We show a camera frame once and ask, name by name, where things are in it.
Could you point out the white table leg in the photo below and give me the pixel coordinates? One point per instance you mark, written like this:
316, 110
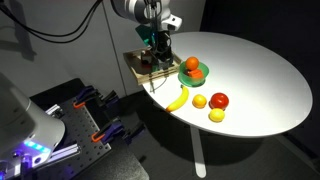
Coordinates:
197, 150

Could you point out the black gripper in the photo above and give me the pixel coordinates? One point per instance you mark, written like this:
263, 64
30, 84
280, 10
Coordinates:
162, 41

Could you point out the red tomato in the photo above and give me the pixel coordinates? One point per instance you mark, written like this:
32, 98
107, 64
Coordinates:
219, 100

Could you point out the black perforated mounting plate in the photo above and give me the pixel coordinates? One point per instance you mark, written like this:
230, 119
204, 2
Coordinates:
81, 126

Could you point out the wooden tray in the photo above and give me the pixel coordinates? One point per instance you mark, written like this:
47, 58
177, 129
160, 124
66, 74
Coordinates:
140, 76

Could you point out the yellow banana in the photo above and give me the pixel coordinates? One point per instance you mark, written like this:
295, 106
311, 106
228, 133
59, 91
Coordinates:
181, 99

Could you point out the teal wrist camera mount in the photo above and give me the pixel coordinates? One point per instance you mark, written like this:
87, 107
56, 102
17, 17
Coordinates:
144, 34

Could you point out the orange fruit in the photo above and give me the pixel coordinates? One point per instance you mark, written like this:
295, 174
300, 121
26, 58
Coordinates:
192, 63

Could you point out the long aluminium rail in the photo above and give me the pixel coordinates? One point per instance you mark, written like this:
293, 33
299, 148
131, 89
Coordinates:
65, 152

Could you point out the yellow-orange round fruit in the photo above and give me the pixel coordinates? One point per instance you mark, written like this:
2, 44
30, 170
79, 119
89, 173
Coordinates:
199, 101

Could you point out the green block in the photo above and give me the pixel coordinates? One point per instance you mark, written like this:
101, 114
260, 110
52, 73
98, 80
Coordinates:
155, 67

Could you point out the yellow lemon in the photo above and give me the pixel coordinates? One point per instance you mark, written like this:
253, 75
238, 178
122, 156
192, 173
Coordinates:
216, 115

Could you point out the orange block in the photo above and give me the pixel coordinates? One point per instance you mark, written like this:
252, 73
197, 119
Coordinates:
196, 74

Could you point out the green plastic bowl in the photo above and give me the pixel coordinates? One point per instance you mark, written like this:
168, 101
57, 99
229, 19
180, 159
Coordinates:
184, 80

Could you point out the short aluminium rail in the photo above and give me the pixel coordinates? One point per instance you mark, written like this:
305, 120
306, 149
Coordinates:
53, 109

